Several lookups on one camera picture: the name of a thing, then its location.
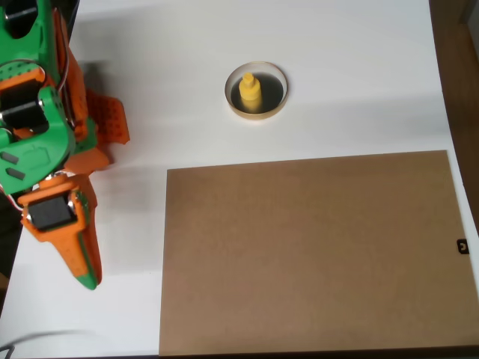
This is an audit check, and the round dish dark inside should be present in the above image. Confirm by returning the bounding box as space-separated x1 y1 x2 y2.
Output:
224 61 290 121

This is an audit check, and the brown rectangular board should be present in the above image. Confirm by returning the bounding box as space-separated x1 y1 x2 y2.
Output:
158 150 479 356

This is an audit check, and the small yellow bottle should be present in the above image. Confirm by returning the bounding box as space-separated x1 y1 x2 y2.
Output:
238 73 262 114

